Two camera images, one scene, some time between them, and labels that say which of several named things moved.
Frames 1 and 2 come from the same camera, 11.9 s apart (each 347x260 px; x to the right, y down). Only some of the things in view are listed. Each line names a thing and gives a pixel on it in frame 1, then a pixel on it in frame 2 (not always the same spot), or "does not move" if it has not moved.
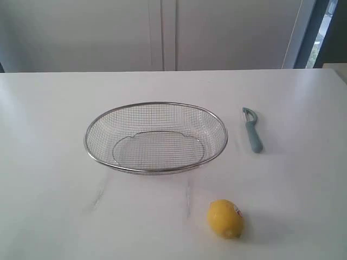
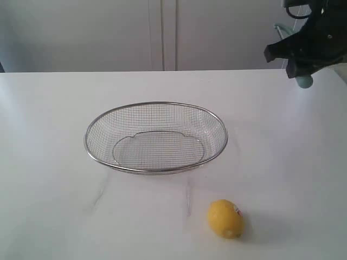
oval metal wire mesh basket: (153, 138) does not move
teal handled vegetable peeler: (251, 123) → (304, 82)
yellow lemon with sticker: (225, 218) does not move
